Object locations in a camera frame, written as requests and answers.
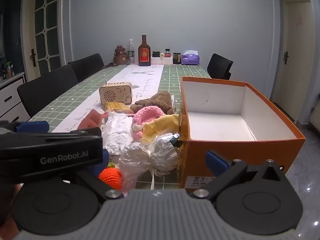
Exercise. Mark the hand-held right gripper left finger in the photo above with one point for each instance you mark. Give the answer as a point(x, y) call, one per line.
point(97, 182)

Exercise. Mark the white cabinet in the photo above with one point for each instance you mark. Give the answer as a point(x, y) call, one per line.
point(11, 97)

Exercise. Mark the green and white tablecloth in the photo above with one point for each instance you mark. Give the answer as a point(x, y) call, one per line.
point(172, 80)

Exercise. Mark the purple tissue pack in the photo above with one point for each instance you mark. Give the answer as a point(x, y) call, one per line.
point(190, 58)

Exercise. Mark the pink crochet hat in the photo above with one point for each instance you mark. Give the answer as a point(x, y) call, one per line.
point(147, 116)

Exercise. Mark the small jar with red label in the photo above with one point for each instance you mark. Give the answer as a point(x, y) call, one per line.
point(167, 53)

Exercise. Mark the small black jar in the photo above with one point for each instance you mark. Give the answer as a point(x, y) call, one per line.
point(156, 54)

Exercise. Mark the dark bottle with red label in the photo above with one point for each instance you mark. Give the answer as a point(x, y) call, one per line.
point(144, 55)

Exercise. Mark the orange cardboard box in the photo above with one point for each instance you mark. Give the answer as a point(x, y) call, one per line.
point(220, 155)

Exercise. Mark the pale yellow cloth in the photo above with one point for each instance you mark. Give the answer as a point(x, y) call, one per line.
point(160, 126)

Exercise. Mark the black chair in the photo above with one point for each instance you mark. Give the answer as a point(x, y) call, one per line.
point(47, 90)
point(220, 66)
point(87, 66)

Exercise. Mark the red sponge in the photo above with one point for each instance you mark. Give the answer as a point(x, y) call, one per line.
point(90, 121)

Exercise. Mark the wooden radio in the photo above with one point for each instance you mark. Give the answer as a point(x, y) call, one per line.
point(115, 94)

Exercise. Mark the white cloth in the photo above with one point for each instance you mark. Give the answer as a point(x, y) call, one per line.
point(116, 132)

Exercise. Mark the tall dark jar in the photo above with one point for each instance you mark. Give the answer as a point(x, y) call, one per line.
point(176, 58)

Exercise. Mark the glass pane door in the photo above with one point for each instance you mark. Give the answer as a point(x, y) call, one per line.
point(46, 25)

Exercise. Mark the brown plush towel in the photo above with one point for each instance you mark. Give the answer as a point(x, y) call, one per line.
point(155, 101)

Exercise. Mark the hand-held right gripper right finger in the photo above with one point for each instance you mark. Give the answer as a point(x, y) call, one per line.
point(217, 162)

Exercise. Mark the brown bear figure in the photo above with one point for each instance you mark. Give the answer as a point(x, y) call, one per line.
point(121, 56)

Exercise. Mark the spray bottle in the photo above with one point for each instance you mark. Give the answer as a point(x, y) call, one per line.
point(10, 70)

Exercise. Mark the small dark bottle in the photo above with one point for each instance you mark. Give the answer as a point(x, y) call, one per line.
point(3, 72)

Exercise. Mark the crumpled silver plastic bag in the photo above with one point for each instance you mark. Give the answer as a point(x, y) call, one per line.
point(155, 155)

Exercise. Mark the white box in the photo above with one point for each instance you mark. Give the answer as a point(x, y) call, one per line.
point(160, 60)

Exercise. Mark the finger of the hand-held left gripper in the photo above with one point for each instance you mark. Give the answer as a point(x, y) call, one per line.
point(32, 126)

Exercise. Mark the clear water bottle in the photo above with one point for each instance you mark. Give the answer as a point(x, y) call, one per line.
point(130, 52)

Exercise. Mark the plain cream door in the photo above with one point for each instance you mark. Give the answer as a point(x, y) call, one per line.
point(292, 55)

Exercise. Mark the yellow snack packet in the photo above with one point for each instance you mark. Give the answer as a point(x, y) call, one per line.
point(117, 107)

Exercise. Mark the orange crochet toy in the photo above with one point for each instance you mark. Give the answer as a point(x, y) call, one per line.
point(111, 176)

